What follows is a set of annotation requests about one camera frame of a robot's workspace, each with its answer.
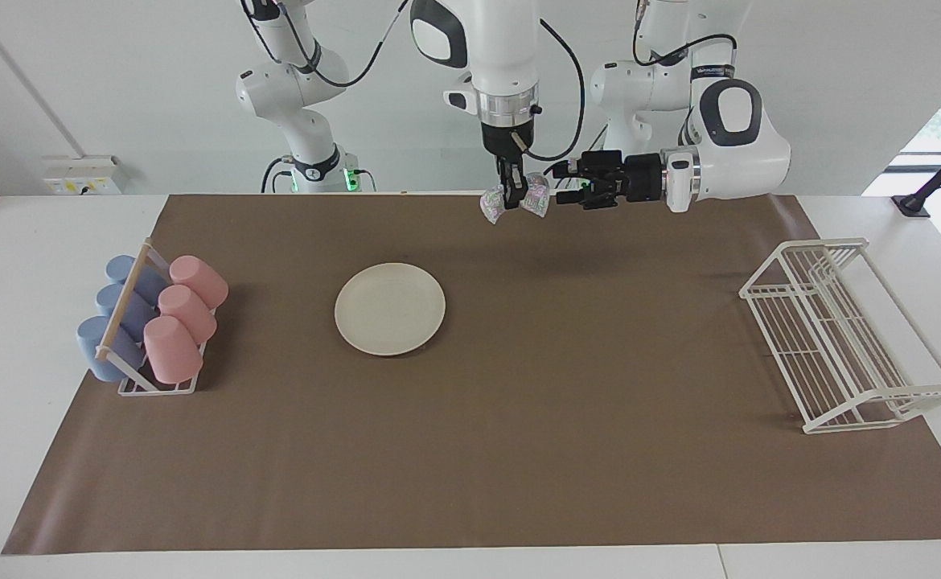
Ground clear plastic snack packet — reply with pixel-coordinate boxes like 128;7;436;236
480;173;552;224

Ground cream round plate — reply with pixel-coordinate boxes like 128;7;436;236
335;263;446;357

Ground brown paper table mat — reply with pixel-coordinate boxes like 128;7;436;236
2;193;941;556

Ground black stand with pole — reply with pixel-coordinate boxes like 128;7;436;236
893;129;941;218

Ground pink plastic cup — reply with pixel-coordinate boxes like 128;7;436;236
169;255;229;310
143;315;204;384
158;285;218;345

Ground blue plastic cup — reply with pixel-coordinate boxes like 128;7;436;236
105;255;167;305
96;283;158;339
76;315;147;383

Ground white cup rack wooden bar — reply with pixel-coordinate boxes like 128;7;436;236
95;238;218;396

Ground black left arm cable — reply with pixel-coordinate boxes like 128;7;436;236
631;0;738;69

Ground white wire dish rack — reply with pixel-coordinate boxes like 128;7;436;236
739;237;941;435

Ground white wall outlet box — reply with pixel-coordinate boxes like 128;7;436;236
43;155;125;195

